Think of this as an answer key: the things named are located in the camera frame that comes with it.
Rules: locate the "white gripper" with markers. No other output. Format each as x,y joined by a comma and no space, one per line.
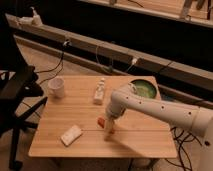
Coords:
109,126

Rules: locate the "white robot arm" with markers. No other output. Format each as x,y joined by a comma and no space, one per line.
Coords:
197,120

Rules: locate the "white sponge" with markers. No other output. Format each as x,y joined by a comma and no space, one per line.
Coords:
71,135

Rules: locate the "wooden table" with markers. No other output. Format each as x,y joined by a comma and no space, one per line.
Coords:
136,135

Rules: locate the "white plastic bottle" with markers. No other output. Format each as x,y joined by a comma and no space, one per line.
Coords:
99,92

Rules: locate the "green frying pan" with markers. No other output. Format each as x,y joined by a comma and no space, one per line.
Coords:
145,88

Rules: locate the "white mug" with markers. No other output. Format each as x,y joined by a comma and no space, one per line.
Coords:
56,87

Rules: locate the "black office chair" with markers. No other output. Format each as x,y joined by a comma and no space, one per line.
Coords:
17,81

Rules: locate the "white spray bottle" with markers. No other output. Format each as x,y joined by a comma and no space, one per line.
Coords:
36,17

